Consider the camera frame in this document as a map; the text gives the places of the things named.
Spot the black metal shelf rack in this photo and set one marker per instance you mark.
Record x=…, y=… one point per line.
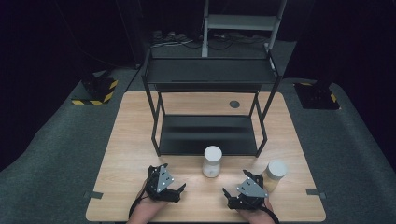
x=205, y=133

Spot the black yellow striped stand base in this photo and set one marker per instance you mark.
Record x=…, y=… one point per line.
x=316, y=96
x=98, y=88

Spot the dark round table grommet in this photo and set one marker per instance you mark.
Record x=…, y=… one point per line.
x=234, y=104

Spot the grey metal stand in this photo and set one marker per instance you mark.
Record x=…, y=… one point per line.
x=239, y=22

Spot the jar of white powder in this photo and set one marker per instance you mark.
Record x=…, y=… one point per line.
x=212, y=155

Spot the person's left hand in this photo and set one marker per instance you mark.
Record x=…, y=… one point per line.
x=146, y=211

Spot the grey tape strip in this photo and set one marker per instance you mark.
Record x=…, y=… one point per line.
x=316, y=193
x=93, y=195

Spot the person's right hand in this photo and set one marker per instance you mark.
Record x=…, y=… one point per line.
x=258, y=216

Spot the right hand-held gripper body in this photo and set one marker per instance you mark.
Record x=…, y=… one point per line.
x=250, y=189

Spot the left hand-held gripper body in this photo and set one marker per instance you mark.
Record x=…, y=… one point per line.
x=165, y=180

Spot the jar of yellow powder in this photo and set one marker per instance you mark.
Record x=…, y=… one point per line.
x=276, y=169

